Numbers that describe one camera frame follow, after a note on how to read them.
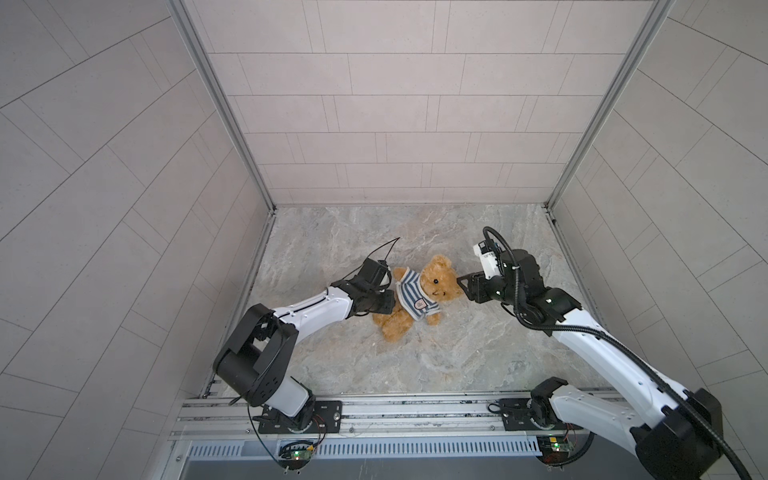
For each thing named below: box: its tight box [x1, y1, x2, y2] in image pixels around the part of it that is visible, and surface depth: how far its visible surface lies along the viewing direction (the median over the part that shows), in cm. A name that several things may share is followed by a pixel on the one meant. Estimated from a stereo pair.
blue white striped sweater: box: [396, 267, 441, 322], surface depth 85 cm
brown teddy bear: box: [372, 255, 464, 343], surface depth 83 cm
